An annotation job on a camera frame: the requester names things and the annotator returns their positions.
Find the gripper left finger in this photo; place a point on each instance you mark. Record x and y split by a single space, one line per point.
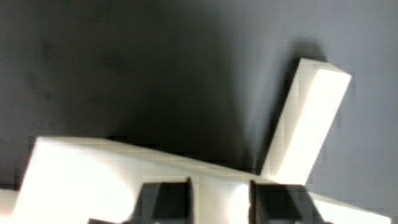
166 203

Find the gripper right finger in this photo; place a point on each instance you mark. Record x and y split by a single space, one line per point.
282 205

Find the white cabinet door panel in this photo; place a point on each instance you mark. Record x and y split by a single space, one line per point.
84 178

